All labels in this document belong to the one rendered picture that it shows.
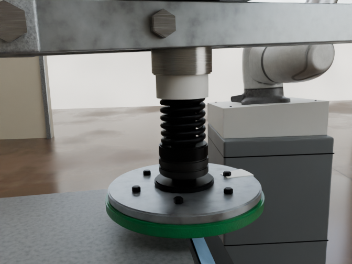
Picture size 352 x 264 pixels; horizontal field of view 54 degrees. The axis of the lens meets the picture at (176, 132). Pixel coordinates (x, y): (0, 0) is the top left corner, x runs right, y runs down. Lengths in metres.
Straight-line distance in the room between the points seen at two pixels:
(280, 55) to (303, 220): 0.61
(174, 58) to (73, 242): 0.27
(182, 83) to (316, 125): 0.98
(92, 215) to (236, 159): 0.79
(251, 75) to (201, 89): 0.93
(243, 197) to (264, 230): 0.94
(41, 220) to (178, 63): 0.31
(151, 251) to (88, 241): 0.09
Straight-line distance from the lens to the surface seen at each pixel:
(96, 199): 0.61
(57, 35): 0.37
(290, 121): 1.32
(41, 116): 5.60
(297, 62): 1.19
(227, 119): 1.26
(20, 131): 5.75
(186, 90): 0.43
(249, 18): 0.45
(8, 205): 0.64
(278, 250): 1.44
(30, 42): 0.34
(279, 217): 1.38
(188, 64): 0.43
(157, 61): 0.44
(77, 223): 0.54
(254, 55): 1.36
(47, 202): 0.63
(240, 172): 0.54
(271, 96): 1.38
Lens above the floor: 1.07
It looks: 11 degrees down
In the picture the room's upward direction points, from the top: 1 degrees counter-clockwise
